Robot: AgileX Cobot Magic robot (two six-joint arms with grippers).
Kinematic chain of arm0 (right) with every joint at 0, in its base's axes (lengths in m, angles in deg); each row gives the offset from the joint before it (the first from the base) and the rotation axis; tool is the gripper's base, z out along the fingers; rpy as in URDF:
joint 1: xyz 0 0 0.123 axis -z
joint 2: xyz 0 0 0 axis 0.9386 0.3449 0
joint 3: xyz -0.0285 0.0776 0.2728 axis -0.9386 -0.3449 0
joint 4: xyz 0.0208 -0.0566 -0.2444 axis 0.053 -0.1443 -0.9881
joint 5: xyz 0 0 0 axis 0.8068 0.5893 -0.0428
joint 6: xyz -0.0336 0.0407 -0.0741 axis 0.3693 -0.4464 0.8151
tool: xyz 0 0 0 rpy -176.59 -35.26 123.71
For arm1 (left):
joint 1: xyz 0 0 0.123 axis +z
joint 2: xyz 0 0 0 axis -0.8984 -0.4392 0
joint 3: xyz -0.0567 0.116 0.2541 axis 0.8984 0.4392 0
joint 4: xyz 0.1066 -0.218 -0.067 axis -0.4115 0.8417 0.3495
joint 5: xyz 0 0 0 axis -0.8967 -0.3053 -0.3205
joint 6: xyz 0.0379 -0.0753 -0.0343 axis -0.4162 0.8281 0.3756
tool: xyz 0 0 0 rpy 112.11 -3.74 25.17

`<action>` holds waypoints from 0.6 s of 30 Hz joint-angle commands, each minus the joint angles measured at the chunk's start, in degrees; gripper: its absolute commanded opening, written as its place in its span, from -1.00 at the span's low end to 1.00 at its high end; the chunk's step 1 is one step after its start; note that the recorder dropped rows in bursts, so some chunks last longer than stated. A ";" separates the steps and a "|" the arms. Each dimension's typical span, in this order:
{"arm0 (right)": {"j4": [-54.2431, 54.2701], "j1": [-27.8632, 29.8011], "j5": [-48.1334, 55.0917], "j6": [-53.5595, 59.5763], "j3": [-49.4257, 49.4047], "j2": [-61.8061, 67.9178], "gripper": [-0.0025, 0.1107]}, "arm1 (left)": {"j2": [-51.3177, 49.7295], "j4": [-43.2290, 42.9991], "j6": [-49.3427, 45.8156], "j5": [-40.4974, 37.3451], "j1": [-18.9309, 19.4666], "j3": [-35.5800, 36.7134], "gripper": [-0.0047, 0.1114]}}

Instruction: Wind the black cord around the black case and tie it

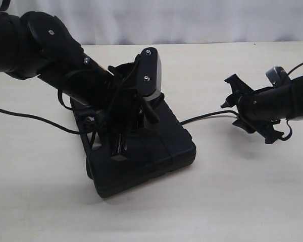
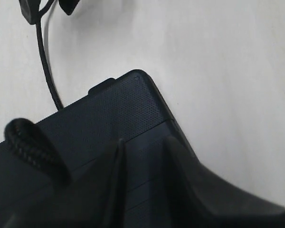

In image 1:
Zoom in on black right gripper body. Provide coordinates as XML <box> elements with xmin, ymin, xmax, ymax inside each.
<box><xmin>221</xmin><ymin>74</ymin><xmax>284</xmax><ymax>144</ymax></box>

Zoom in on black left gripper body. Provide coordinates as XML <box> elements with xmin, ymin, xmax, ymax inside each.
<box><xmin>78</xmin><ymin>63</ymin><xmax>159</xmax><ymax>136</ymax></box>

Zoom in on black plastic carry case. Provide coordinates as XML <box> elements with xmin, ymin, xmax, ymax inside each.
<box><xmin>81</xmin><ymin>101</ymin><xmax>196</xmax><ymax>199</ymax></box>

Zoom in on black braided rope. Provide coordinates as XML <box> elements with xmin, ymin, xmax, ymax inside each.
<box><xmin>179</xmin><ymin>109</ymin><xmax>239</xmax><ymax>126</ymax></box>

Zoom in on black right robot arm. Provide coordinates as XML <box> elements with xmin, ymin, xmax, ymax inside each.
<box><xmin>221</xmin><ymin>74</ymin><xmax>303</xmax><ymax>144</ymax></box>

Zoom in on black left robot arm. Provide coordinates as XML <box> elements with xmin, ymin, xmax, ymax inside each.
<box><xmin>0</xmin><ymin>11</ymin><xmax>163</xmax><ymax>156</ymax></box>

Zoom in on white backdrop curtain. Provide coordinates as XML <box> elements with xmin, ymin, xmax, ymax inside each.
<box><xmin>8</xmin><ymin>1</ymin><xmax>303</xmax><ymax>45</ymax></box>

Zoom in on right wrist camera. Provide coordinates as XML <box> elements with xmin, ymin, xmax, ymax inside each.
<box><xmin>266</xmin><ymin>66</ymin><xmax>291</xmax><ymax>87</ymax></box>

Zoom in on thin black right cable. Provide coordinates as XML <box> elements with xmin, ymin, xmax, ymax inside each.
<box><xmin>280</xmin><ymin>56</ymin><xmax>303</xmax><ymax>141</ymax></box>

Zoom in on thin black cable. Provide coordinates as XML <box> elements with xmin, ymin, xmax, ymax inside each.
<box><xmin>280</xmin><ymin>56</ymin><xmax>303</xmax><ymax>141</ymax></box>
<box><xmin>0</xmin><ymin>104</ymin><xmax>79</xmax><ymax>134</ymax></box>

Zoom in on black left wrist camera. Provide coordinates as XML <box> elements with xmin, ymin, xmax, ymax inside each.
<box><xmin>136</xmin><ymin>47</ymin><xmax>162</xmax><ymax>101</ymax></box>

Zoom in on thin black left cable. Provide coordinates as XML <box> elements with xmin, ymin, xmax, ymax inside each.
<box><xmin>0</xmin><ymin>104</ymin><xmax>79</xmax><ymax>134</ymax></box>

